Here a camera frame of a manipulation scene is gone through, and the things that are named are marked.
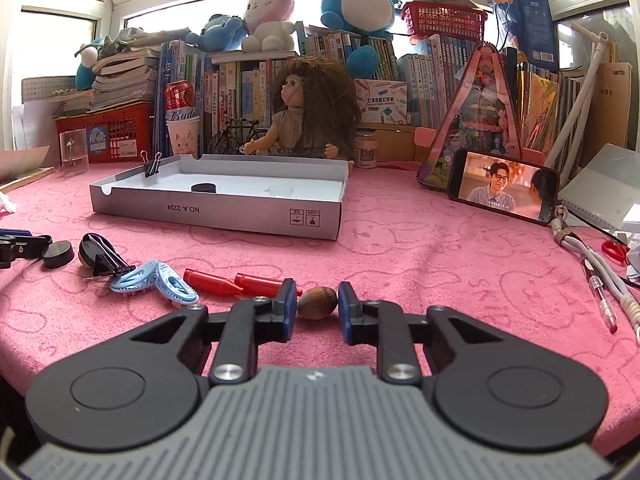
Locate clear red pen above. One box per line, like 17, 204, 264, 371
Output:
579, 258, 619, 334

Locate red crayon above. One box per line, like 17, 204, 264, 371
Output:
235, 272, 304, 297
183, 268, 245, 297

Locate small glass jar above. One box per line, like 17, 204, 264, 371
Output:
354, 132, 379, 169

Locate grey plush toy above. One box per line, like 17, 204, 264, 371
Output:
99, 26, 147, 57

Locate brown cardboard box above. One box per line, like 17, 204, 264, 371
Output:
359, 123, 437, 164

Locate large black binder clip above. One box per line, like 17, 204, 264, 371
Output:
82, 246, 136, 281

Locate black miniature bicycle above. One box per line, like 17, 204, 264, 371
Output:
206, 118, 269, 155

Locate white cat paper cup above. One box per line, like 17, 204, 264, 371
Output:
164, 115, 202, 157

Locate grey grid cutting mat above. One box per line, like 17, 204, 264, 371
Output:
22, 75, 82, 107

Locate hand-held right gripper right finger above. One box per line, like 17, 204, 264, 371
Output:
337, 281, 507, 386

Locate pink white bunny plush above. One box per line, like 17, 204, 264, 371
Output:
242, 0, 301, 54

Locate black smartphone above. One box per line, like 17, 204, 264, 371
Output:
446, 148, 560, 225

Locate white spiral notebook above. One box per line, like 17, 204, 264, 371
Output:
557, 143, 640, 234

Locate red scissors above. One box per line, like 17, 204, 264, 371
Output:
601, 239, 632, 264

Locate wooden board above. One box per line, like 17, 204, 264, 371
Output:
0, 164, 59, 194

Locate white cardboard box tray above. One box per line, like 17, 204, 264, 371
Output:
90, 154, 350, 241

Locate red plastic crate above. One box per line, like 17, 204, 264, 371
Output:
53, 101, 156, 164

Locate stack of lying books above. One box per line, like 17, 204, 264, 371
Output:
89, 46, 161, 112

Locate white cable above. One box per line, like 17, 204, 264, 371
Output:
551, 204, 640, 337

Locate red beer can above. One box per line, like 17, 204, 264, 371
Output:
164, 80, 197, 122

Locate brown-haired doll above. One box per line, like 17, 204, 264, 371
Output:
243, 57, 362, 162

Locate brown nut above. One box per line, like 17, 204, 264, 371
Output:
297, 286, 337, 320

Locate blue elephant plush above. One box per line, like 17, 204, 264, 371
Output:
184, 14, 249, 54

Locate pink toy house box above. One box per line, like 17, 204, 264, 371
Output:
416, 42, 527, 190

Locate blue hair clip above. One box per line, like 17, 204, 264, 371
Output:
155, 262, 201, 307
109, 260, 161, 295

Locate white plastic pipe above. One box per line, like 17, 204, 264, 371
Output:
544, 21, 612, 171

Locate small black binder clip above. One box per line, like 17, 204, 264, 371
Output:
141, 150, 164, 179

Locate brown cardboard sheet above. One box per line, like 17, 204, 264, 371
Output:
581, 60, 622, 171

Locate red plastic basket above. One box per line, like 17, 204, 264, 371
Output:
399, 0, 489, 46

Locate blue carton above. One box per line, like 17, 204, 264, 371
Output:
491, 0, 559, 74

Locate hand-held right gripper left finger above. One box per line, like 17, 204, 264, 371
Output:
128, 278, 303, 386

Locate colourful printed box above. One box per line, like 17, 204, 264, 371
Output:
352, 78, 409, 126

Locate small blue white plush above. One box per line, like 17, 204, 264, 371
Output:
74, 37, 117, 92

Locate pink rabbit print cloth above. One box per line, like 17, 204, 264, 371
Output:
0, 160, 640, 396

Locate large blue mouse plush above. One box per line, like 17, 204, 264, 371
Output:
315, 0, 402, 80

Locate clear glass mug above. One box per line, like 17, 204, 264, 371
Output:
58, 129, 90, 177

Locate row of upright books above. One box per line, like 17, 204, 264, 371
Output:
152, 22, 588, 158

